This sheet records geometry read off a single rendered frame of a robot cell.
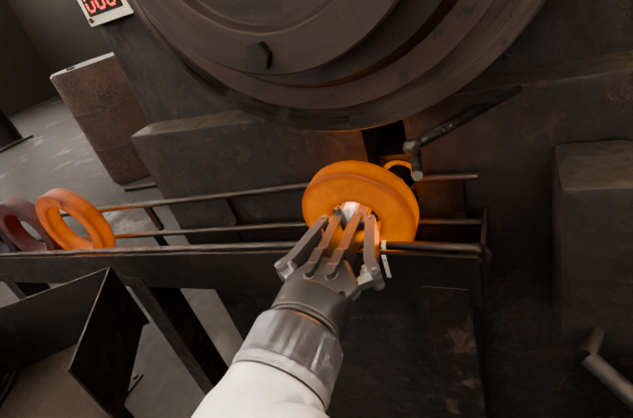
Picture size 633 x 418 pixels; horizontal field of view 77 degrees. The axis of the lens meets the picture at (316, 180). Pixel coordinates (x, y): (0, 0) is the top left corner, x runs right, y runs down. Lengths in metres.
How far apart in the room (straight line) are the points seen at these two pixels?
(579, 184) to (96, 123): 3.09
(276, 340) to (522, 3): 0.34
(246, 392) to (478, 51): 0.34
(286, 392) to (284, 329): 0.05
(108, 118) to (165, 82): 2.46
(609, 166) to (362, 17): 0.29
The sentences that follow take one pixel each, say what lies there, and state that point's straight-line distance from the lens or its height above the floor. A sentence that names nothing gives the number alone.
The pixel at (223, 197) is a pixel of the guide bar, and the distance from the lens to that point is 0.73.
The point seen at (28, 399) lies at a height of 0.59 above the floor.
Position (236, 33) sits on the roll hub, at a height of 1.02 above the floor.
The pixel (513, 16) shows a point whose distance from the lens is 0.39.
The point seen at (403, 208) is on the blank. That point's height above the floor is 0.77.
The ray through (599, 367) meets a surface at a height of 0.60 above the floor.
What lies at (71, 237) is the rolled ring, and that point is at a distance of 1.09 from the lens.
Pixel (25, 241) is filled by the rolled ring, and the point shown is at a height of 0.66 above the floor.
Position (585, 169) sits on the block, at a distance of 0.48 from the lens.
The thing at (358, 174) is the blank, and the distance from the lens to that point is 0.48.
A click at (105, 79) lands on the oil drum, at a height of 0.76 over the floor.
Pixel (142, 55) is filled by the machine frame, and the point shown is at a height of 1.00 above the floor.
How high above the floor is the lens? 1.05
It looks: 28 degrees down
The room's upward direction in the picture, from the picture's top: 18 degrees counter-clockwise
